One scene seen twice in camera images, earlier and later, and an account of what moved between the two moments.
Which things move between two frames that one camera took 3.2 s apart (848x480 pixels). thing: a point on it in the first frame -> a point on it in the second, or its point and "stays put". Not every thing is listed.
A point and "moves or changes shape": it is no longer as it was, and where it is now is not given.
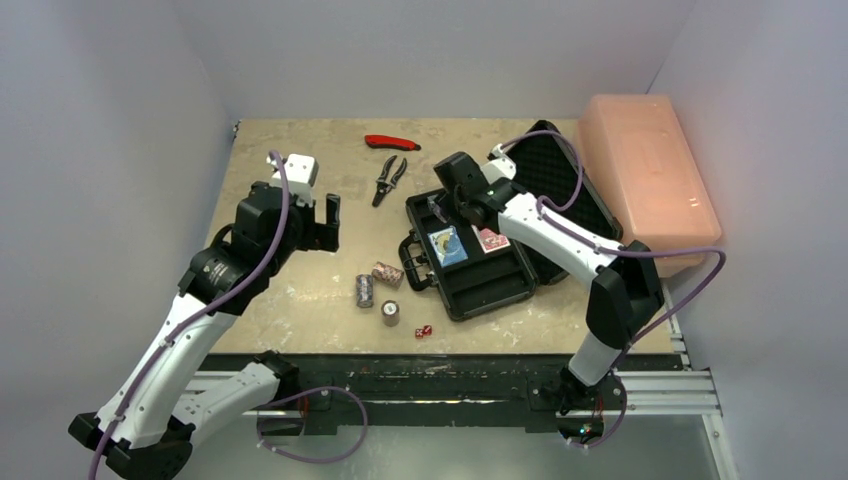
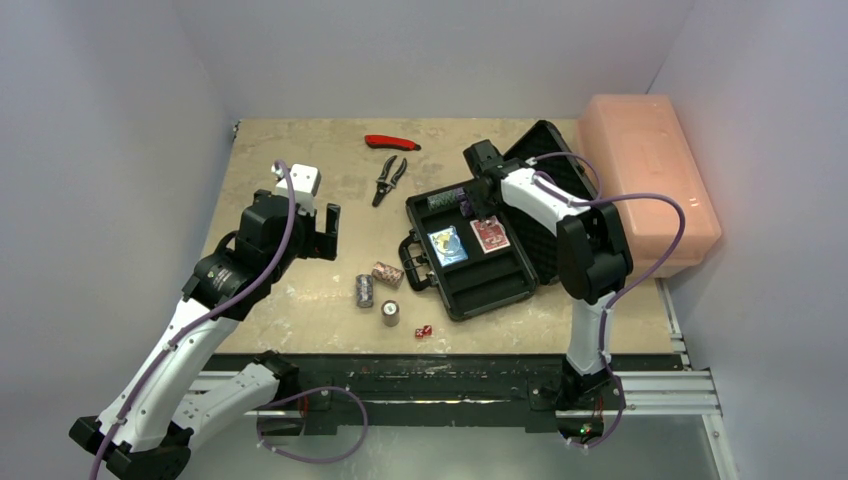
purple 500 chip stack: x=432 y=204 moves or changes shape
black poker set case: x=473 y=270 stays put
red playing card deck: x=490 y=240 stays put
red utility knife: x=391 y=142 stays put
